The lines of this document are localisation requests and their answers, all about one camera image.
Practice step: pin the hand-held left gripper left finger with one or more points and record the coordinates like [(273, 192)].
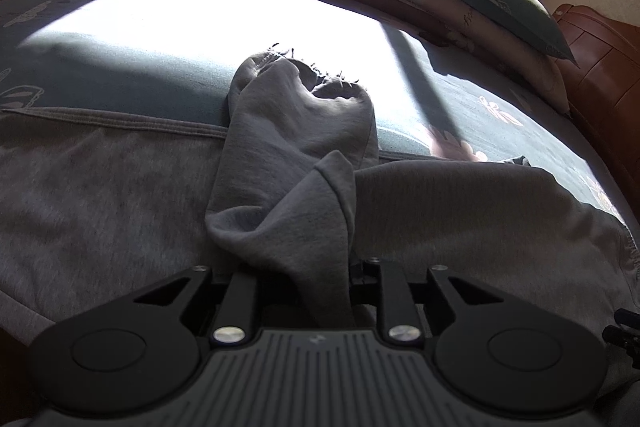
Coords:
[(240, 302)]

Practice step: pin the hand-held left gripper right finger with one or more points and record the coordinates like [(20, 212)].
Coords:
[(392, 302)]

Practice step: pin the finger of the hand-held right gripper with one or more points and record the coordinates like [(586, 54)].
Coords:
[(622, 342), (629, 316)]

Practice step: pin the grey sweatpants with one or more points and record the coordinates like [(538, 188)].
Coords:
[(100, 187)]

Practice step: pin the brown wooden headboard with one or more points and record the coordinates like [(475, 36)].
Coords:
[(605, 72)]

